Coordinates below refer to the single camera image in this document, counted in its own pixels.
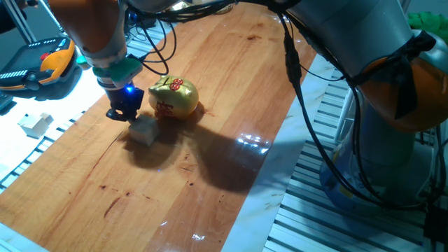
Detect slanted aluminium frame bar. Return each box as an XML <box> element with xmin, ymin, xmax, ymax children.
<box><xmin>2</xmin><ymin>0</ymin><xmax>38</xmax><ymax>45</ymax></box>

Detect pale wooden cube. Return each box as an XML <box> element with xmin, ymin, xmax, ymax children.
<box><xmin>128</xmin><ymin>114</ymin><xmax>160</xmax><ymax>147</ymax></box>

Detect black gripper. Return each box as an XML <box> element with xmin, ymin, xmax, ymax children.
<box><xmin>104</xmin><ymin>83</ymin><xmax>145</xmax><ymax>123</ymax></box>

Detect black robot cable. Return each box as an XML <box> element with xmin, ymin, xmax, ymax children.
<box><xmin>278</xmin><ymin>12</ymin><xmax>431</xmax><ymax>211</ymax></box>

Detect white printed paper sheet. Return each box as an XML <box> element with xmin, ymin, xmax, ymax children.
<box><xmin>0</xmin><ymin>62</ymin><xmax>109</xmax><ymax>185</ymax></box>

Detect orange and black teach pendant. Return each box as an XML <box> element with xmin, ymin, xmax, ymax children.
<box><xmin>0</xmin><ymin>36</ymin><xmax>78</xmax><ymax>92</ymax></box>

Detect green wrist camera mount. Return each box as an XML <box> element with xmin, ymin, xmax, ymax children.
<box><xmin>75</xmin><ymin>55</ymin><xmax>144</xmax><ymax>84</ymax></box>

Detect small wooden block puzzle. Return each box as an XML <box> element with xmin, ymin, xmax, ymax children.
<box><xmin>17</xmin><ymin>111</ymin><xmax>55</xmax><ymax>139</ymax></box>

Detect green cloth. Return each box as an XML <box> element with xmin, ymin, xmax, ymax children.
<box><xmin>405</xmin><ymin>11</ymin><xmax>448</xmax><ymax>36</ymax></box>

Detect golden piggy bank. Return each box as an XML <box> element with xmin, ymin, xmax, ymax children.
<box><xmin>148</xmin><ymin>75</ymin><xmax>200</xmax><ymax>120</ymax></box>

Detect glossy wooden board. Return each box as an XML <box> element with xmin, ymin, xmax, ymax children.
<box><xmin>0</xmin><ymin>1</ymin><xmax>318</xmax><ymax>252</ymax></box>

